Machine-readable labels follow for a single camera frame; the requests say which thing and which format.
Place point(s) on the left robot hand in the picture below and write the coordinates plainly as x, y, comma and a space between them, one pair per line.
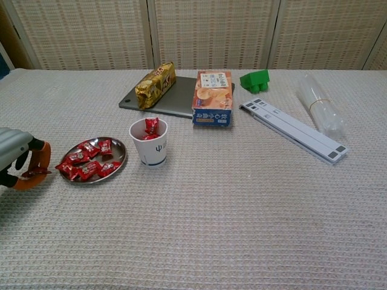
12, 145

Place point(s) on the red candy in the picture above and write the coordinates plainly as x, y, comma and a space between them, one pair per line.
89, 148
151, 126
75, 157
149, 137
105, 147
66, 171
109, 167
89, 169
34, 173

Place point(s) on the white paper cup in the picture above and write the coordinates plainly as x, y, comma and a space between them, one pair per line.
151, 152

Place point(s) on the brown wooden board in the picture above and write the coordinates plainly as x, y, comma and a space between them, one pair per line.
12, 39

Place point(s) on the round metal plate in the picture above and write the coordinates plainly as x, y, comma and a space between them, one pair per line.
119, 151

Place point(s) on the woven folding screen panel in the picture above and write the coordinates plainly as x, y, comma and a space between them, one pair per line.
81, 33
381, 57
211, 33
326, 33

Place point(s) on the golden snack pack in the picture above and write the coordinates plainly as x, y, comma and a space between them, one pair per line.
154, 87

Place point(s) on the grey laptop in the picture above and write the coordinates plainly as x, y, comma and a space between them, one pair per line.
178, 99

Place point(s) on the orange biscuit box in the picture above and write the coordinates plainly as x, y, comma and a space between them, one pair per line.
211, 96

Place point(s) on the beige waffle tablecloth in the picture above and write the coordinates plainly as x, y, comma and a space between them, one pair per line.
211, 211

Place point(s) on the green plastic block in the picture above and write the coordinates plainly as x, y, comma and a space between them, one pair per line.
252, 80

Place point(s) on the white folding laptop stand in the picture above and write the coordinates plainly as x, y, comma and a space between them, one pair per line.
296, 130

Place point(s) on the yellow rubber band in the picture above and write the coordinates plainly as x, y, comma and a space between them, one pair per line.
312, 104

